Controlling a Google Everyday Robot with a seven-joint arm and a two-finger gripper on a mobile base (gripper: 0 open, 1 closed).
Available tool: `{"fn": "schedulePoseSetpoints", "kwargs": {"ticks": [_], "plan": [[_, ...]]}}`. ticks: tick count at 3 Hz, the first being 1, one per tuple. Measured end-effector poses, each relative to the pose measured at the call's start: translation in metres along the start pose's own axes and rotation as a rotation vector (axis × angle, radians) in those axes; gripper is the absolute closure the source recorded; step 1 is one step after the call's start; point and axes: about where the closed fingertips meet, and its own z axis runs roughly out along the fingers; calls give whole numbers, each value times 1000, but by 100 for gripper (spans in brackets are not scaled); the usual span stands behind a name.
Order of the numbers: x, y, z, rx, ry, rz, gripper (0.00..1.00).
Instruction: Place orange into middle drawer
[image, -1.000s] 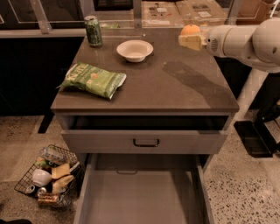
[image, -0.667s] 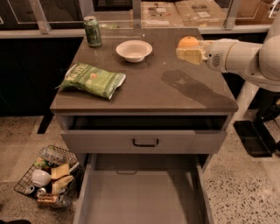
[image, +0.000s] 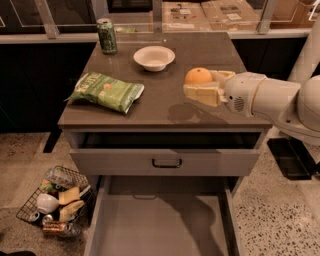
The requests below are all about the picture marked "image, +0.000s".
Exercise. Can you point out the grey drawer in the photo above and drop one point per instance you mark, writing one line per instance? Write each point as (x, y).
(164, 162)
(163, 216)

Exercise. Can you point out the orange fruit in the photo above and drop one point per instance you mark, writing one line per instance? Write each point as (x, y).
(198, 76)

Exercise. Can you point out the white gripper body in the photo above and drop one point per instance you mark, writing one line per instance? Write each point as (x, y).
(240, 92)

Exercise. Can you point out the white bowl in basket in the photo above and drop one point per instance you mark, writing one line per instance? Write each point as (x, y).
(46, 203)

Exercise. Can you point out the green chip bag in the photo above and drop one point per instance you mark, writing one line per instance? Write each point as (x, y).
(106, 91)

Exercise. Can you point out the grey middle drawer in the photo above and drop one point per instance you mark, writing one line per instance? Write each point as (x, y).
(163, 216)

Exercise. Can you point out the yellow sponge in basket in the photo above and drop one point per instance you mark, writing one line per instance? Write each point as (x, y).
(69, 196)

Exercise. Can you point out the white ceramic bowl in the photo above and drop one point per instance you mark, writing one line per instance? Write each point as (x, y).
(154, 58)

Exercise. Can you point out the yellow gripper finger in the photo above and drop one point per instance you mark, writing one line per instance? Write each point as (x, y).
(221, 76)
(207, 94)

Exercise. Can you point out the cardboard box left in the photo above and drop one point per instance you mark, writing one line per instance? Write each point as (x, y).
(184, 16)

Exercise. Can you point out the green soda can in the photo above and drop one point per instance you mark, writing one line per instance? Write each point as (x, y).
(106, 34)

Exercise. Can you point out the grey drawer cabinet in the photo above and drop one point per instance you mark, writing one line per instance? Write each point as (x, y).
(163, 117)

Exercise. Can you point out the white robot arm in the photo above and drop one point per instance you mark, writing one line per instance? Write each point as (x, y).
(293, 106)

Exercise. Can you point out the clear plastic bottle in basket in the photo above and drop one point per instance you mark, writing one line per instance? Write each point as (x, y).
(58, 177)

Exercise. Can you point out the cardboard box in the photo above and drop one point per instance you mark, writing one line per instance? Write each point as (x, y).
(184, 16)
(232, 15)

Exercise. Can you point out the black wire basket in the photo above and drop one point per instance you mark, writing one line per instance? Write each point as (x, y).
(67, 220)

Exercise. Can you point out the cardboard box right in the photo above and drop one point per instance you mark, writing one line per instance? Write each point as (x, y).
(232, 15)

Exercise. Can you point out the grey top drawer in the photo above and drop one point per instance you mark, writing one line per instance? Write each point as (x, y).
(164, 162)

